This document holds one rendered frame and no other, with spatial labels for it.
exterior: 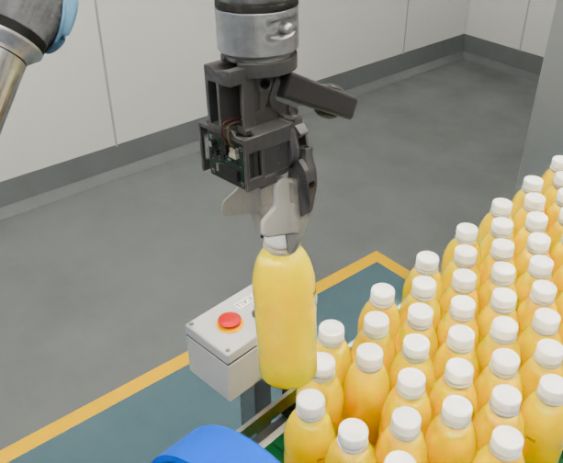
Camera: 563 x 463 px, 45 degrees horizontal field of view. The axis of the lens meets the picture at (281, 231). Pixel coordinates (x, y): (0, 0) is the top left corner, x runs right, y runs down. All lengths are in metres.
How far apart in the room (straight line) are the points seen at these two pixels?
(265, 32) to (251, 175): 0.13
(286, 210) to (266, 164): 0.06
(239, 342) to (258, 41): 0.55
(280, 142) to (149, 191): 3.02
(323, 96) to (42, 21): 0.45
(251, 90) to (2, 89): 0.43
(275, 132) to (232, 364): 0.49
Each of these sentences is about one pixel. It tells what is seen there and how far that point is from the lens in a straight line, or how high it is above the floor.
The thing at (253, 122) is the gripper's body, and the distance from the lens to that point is 0.64.
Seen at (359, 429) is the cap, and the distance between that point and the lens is 0.92.
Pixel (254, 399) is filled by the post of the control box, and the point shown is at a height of 0.92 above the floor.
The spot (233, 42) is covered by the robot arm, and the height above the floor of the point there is 1.62.
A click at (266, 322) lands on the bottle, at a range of 0.78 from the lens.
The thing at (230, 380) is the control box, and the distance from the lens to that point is 1.07.
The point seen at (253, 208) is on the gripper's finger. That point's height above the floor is 1.42.
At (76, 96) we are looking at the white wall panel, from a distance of 3.65.
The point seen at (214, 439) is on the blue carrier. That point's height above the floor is 1.22.
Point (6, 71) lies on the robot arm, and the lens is 0.98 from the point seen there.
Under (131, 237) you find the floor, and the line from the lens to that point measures 3.31.
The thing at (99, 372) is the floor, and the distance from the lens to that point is 2.64.
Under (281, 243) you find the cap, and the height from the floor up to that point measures 1.39.
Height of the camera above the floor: 1.81
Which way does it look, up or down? 34 degrees down
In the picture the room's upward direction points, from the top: straight up
